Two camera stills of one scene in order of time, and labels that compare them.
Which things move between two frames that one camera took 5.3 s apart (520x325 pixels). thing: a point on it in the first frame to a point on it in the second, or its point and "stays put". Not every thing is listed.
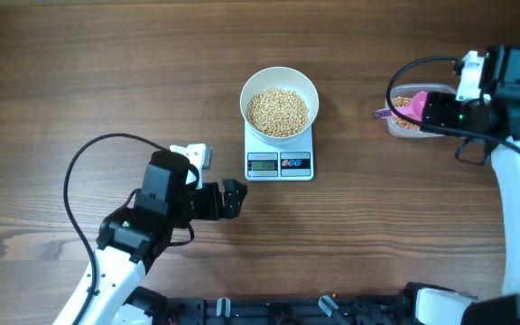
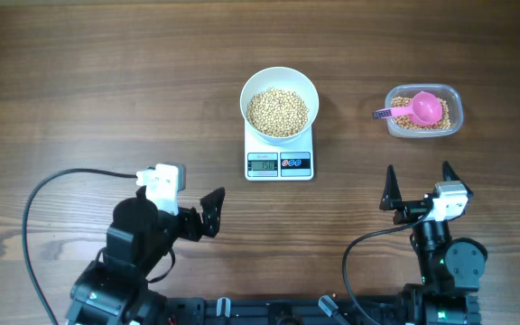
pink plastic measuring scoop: [414, 112] stays put
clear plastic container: [408, 102] stays put
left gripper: [213, 210] to [192, 228]
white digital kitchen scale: [278, 159] stays put
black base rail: [380, 310] stays put
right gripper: [438, 109] to [408, 209]
